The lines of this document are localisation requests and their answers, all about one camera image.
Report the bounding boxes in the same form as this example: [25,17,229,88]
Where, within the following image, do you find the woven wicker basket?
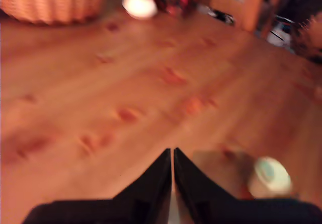
[0,0,108,25]

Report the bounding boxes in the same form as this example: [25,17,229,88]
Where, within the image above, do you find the wooden chair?
[202,0,277,33]

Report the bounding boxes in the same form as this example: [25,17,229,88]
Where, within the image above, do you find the small white round camera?
[121,0,162,20]

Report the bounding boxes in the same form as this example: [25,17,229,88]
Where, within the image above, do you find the pale green coffee capsule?
[247,156,293,199]

